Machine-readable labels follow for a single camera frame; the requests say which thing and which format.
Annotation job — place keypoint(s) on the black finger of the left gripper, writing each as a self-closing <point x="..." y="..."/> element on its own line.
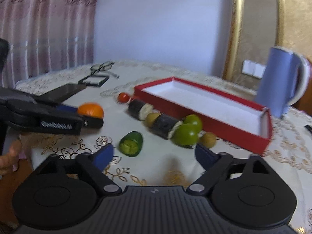
<point x="92" y="122"/>

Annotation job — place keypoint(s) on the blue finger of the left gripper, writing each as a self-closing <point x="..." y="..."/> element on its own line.
<point x="66" y="108"/>

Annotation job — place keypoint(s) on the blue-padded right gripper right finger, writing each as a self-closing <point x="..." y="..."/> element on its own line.
<point x="215" y="166"/>

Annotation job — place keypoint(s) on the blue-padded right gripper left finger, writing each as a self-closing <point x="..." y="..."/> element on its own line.
<point x="91" y="167"/>

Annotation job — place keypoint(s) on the orange tangerine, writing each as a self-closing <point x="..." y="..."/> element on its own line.
<point x="91" y="110"/>

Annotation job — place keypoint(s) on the green tomato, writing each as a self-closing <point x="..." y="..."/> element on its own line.
<point x="195" y="121"/>
<point x="186" y="135"/>

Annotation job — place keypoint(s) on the green cucumber piece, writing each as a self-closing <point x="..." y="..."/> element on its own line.
<point x="131" y="144"/>

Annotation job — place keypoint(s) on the short eggplant piece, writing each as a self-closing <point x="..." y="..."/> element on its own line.
<point x="139" y="109"/>

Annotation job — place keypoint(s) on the long eggplant piece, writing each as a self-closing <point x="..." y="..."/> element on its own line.
<point x="165" y="126"/>

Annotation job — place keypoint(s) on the person's left hand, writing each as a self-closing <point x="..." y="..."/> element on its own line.
<point x="10" y="159"/>

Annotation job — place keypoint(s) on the black smartphone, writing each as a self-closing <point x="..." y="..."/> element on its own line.
<point x="61" y="93"/>

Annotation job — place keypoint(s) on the red cherry tomato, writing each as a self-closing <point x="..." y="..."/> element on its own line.
<point x="123" y="97"/>

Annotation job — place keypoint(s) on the red shallow cardboard box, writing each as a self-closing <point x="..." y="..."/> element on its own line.
<point x="232" y="118"/>

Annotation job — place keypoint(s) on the black eyeglasses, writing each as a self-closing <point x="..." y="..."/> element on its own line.
<point x="103" y="68"/>

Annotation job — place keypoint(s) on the pink floral curtain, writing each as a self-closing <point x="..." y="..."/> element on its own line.
<point x="45" y="36"/>

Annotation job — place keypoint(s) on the black object on table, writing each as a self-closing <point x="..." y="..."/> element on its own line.
<point x="308" y="128"/>

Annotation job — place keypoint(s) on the blue electric kettle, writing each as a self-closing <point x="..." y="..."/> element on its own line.
<point x="284" y="81"/>

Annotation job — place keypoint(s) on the gold mirror frame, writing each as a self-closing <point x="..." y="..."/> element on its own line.
<point x="235" y="34"/>

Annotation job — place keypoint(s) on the white wall switch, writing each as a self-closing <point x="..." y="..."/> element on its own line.
<point x="253" y="69"/>

